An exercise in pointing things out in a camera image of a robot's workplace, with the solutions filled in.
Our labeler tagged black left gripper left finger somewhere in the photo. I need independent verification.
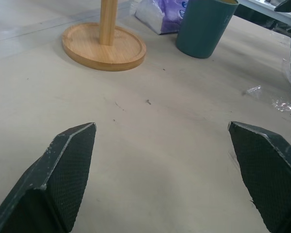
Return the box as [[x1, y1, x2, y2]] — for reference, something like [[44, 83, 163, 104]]
[[0, 122, 97, 233]]

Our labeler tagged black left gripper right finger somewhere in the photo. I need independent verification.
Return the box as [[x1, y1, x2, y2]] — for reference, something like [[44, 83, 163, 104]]
[[227, 121, 291, 233]]

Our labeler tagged wooden stand with round base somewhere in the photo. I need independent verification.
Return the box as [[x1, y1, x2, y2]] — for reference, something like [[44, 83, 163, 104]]
[[62, 0, 146, 72]]

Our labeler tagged teal cylindrical container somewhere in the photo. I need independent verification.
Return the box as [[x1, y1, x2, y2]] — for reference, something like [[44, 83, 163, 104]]
[[176, 0, 240, 59]]

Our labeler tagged crumpled clear plastic film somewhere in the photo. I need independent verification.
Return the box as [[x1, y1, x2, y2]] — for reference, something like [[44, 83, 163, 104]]
[[271, 97, 291, 112]]

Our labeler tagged clear plastic wrapper scrap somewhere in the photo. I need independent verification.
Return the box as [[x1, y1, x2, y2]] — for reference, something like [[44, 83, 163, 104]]
[[242, 85, 262, 96]]

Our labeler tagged purple white tissue pack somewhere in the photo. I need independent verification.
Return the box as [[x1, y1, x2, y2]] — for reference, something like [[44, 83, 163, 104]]
[[134, 0, 189, 36]]

